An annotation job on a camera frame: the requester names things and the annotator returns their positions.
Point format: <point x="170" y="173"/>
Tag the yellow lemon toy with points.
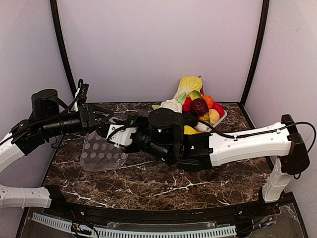
<point x="188" y="130"/>

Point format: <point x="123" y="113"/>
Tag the orange pumpkin toy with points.
<point x="209" y="101"/>

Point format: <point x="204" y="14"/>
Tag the black curved front rail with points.
<point x="235" y="214"/>

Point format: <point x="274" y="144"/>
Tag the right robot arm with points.
<point x="162" y="135"/>

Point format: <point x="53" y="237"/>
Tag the black frame post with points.
<point x="256" y="52"/>
<point x="62" y="47"/>

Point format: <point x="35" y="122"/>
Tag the right black frame post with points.
<point x="256" y="52"/>

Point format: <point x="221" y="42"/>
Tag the white slotted cable duct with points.
<point x="130" y="230"/>

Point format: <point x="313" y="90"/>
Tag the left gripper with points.
<point x="84" y="116"/>

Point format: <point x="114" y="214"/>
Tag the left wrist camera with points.
<point x="82" y="90"/>

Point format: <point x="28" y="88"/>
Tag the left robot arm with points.
<point x="29" y="134"/>

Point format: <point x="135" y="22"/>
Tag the clear dotted zip top bag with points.
<point x="99" y="155"/>

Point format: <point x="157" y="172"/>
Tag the white cauliflower toy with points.
<point x="173" y="105"/>

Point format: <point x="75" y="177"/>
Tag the red pepper toy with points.
<point x="219" y="109"/>

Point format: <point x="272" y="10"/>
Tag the napa cabbage toy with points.
<point x="186" y="86"/>

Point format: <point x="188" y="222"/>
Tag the left black frame post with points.
<point x="62" y="47"/>

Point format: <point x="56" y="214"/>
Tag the white garlic toy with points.
<point x="201" y="126"/>

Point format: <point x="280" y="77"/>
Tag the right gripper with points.
<point x="133" y="121"/>

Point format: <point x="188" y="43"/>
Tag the pink plastic food tray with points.
<point x="206" y="119"/>

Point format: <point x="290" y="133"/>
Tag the yellow bun toy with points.
<point x="213" y="116"/>

